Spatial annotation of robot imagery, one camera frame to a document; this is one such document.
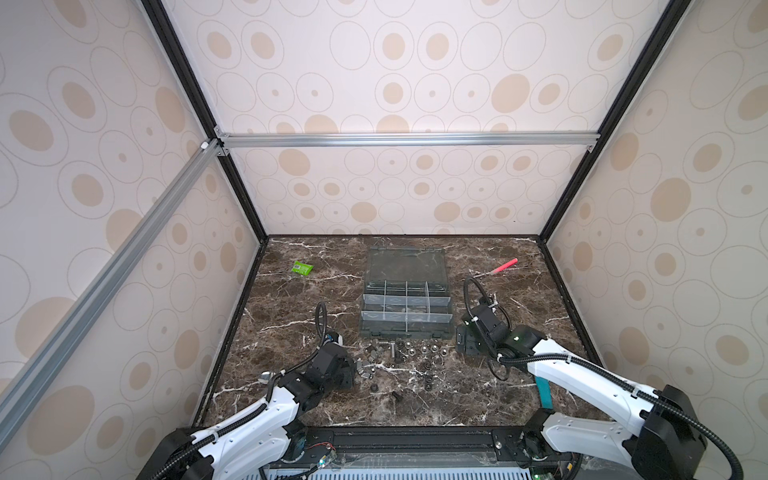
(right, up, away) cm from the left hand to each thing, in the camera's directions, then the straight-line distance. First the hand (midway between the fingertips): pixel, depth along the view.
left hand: (360, 366), depth 85 cm
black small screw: (+11, -8, -4) cm, 14 cm away
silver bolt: (+9, +4, +5) cm, 11 cm away
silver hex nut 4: (+25, +3, +4) cm, 25 cm away
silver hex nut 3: (+22, +4, +5) cm, 23 cm away
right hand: (+32, +9, -1) cm, 33 cm away
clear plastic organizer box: (+14, +19, +12) cm, 27 cm away
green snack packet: (-24, +28, +24) cm, 44 cm away
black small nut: (+4, -5, -3) cm, 7 cm away
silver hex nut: (+15, +3, +4) cm, 16 cm away
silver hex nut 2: (+19, +3, +4) cm, 20 cm away
